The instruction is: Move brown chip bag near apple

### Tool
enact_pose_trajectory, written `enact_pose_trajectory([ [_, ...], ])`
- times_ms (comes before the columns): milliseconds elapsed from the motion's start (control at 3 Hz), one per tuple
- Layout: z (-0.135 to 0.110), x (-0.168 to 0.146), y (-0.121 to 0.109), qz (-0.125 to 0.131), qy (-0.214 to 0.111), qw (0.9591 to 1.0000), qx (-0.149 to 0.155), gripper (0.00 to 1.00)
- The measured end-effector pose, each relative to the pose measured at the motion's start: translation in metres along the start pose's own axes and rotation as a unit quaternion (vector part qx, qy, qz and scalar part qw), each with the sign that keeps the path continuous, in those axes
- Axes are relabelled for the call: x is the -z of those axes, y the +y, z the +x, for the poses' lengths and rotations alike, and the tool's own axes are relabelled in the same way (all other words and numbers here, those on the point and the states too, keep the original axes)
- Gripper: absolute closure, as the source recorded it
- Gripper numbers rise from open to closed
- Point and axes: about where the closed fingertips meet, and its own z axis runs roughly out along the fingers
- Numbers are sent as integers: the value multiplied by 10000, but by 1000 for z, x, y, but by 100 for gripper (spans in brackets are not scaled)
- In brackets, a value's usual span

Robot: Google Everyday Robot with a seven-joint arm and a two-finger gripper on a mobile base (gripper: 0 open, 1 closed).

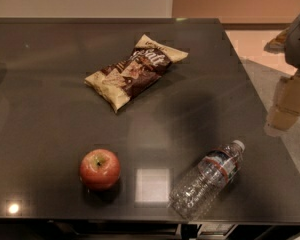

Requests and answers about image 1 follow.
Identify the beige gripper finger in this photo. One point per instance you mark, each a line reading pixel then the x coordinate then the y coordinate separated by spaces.
pixel 279 122
pixel 289 95

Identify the brown chip bag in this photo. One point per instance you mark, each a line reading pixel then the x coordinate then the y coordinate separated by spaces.
pixel 121 82

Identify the clear plastic water bottle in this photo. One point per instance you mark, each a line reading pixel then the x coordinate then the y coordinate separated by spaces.
pixel 194 195

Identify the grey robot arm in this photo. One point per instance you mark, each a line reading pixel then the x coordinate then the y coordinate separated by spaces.
pixel 292 55

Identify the red apple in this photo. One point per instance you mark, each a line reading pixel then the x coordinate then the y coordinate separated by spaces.
pixel 100 170

